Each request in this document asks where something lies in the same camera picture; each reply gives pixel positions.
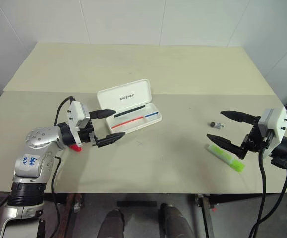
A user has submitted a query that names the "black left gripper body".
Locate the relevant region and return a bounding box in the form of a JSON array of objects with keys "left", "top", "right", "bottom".
[{"left": 78, "top": 120, "right": 98, "bottom": 147}]

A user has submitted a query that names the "black flat bar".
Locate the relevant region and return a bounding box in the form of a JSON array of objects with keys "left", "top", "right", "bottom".
[{"left": 117, "top": 200, "right": 158, "bottom": 208}]

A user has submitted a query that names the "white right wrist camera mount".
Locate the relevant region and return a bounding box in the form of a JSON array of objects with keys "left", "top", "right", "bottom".
[{"left": 260, "top": 107, "right": 287, "bottom": 159}]

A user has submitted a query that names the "rusty table leg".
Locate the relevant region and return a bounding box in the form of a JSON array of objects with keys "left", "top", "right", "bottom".
[{"left": 65, "top": 193, "right": 86, "bottom": 214}]

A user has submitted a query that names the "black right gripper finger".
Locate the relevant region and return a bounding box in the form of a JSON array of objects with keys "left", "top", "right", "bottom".
[
  {"left": 206, "top": 134, "right": 248, "bottom": 159},
  {"left": 220, "top": 110, "right": 261, "bottom": 124}
]

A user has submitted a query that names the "dark rounded shape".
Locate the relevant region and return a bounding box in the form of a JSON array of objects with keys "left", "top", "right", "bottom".
[
  {"left": 101, "top": 208, "right": 126, "bottom": 238},
  {"left": 159, "top": 203, "right": 196, "bottom": 238}
]

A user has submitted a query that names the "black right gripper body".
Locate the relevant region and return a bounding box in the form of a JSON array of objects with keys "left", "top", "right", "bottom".
[{"left": 241, "top": 122, "right": 273, "bottom": 152}]

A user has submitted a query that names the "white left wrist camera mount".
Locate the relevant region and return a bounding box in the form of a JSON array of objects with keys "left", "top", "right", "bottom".
[{"left": 67, "top": 100, "right": 91, "bottom": 147}]

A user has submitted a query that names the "green highlighter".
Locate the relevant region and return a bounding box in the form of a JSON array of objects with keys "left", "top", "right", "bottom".
[{"left": 206, "top": 144, "right": 245, "bottom": 173}]

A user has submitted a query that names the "thin red pen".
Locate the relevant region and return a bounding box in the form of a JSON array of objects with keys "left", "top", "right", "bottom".
[{"left": 110, "top": 116, "right": 145, "bottom": 129}]

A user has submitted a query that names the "metal table leg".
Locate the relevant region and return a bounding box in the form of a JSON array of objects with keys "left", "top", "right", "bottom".
[{"left": 196, "top": 194, "right": 215, "bottom": 238}]

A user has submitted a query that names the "white plastic pencil case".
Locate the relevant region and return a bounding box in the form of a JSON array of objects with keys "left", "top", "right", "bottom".
[{"left": 97, "top": 78, "right": 163, "bottom": 134}]

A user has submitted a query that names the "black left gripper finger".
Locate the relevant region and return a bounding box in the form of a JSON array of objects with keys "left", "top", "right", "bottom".
[
  {"left": 89, "top": 108, "right": 115, "bottom": 120},
  {"left": 94, "top": 132, "right": 126, "bottom": 149}
]

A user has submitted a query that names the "white handwritten label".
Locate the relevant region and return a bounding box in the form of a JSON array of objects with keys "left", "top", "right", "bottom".
[{"left": 20, "top": 155, "right": 39, "bottom": 167}]

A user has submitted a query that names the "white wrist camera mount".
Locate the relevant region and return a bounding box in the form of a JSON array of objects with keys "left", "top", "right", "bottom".
[
  {"left": 260, "top": 107, "right": 287, "bottom": 159},
  {"left": 67, "top": 100, "right": 91, "bottom": 147}
]

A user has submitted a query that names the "thin black pen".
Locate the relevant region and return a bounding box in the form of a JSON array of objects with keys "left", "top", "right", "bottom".
[{"left": 113, "top": 104, "right": 146, "bottom": 118}]

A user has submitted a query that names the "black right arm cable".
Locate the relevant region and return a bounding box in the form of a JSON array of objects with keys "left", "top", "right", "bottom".
[{"left": 247, "top": 146, "right": 287, "bottom": 238}]

